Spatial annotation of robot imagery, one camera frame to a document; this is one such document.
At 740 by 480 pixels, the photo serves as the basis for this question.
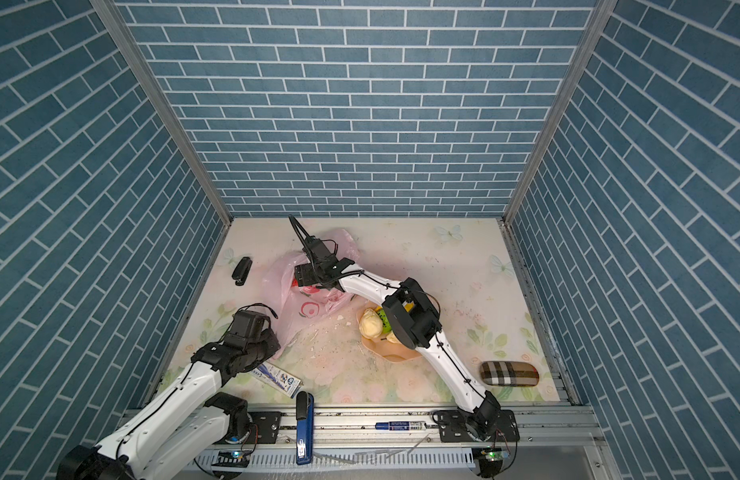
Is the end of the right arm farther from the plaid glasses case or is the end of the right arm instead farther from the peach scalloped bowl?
the plaid glasses case

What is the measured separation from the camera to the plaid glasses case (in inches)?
31.6

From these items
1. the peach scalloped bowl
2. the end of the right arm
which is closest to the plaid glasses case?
the peach scalloped bowl

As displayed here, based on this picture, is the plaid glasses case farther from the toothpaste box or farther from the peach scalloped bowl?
the toothpaste box
